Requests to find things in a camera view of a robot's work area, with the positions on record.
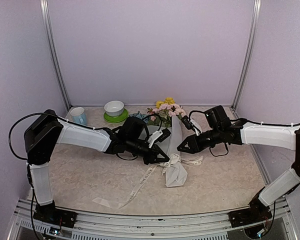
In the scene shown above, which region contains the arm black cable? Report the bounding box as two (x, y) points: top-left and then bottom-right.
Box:
(188, 109), (300, 127)
(7, 112), (163, 162)

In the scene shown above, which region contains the aluminium frame post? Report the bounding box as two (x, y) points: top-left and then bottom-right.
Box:
(231, 0), (262, 112)
(40, 0), (72, 111)

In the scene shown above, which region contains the pink fake flower bunch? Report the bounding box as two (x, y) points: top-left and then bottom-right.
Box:
(147, 103), (186, 128)

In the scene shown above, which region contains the right aluminium frame post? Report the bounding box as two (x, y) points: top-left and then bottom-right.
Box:
(231, 0), (262, 112)

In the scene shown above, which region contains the green plate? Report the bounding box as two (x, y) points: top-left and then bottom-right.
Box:
(103, 108), (129, 124)

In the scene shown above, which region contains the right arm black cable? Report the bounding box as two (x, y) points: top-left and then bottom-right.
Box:
(188, 109), (300, 127)

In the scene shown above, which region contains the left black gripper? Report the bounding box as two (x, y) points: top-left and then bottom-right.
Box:
(126, 136), (170, 165)

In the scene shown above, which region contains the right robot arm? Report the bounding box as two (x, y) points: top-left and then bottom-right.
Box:
(177, 105), (300, 228)

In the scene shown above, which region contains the left aluminium frame post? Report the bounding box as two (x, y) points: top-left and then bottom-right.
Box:
(40, 0), (72, 111)

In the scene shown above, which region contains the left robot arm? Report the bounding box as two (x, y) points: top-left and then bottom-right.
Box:
(24, 109), (171, 229)

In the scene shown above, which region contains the white ceramic bowl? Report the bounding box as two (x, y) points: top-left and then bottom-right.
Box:
(104, 100), (125, 117)

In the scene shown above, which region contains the light blue mug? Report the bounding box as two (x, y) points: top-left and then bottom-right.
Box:
(70, 107), (88, 126)

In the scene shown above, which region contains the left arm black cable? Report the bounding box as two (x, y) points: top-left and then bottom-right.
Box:
(7, 112), (163, 162)

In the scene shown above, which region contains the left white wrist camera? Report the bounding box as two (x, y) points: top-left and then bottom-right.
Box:
(147, 128), (171, 148)

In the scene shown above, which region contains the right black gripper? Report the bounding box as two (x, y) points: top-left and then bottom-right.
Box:
(177, 126), (223, 154)

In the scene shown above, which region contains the yellow fake flower stem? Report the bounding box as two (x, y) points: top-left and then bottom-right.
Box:
(155, 97), (176, 108)

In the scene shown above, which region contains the front aluminium rail base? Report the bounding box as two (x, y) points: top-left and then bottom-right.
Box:
(5, 198), (300, 240)

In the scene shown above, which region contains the cream printed ribbon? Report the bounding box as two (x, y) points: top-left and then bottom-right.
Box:
(92, 153), (204, 210)

